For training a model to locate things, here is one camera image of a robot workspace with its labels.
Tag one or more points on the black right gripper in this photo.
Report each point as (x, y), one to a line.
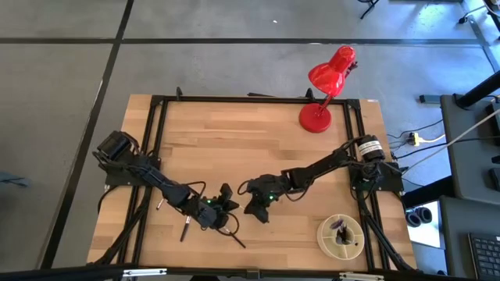
(269, 188)

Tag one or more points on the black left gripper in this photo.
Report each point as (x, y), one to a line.
(209, 212)

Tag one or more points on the black silver-ferrule makeup brush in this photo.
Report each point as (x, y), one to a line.
(185, 229)

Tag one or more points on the fluffy-bristle black makeup brush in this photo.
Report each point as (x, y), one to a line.
(336, 224)

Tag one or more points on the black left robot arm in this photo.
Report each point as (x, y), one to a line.
(148, 171)

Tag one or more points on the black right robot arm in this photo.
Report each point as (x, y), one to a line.
(324, 164)

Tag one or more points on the cream round divided container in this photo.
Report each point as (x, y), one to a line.
(326, 245)

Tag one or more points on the red desk lamp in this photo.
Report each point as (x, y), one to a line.
(315, 118)

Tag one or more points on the black headphones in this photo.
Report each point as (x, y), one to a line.
(418, 216)

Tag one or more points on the yellow power strip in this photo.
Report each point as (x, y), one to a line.
(414, 139)

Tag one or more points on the grey desk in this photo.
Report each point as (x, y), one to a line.
(457, 242)
(468, 156)

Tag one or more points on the grey floor box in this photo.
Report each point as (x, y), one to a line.
(429, 99)

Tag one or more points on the black keyboard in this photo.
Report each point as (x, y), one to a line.
(486, 255)

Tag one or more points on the black aluminium table frame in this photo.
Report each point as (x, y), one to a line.
(254, 100)

